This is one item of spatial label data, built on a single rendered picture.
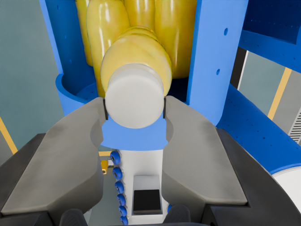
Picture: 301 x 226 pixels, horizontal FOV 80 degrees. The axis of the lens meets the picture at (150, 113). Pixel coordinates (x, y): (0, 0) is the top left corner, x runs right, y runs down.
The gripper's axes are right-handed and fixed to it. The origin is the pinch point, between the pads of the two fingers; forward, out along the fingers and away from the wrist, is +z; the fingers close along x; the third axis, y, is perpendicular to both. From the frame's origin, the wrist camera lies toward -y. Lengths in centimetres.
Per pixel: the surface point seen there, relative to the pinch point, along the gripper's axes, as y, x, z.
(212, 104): 5.4, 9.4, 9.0
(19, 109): 73, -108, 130
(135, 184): 51, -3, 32
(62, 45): 0.3, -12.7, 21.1
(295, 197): 52, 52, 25
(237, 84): 47, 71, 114
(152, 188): 51, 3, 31
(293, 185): 45, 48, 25
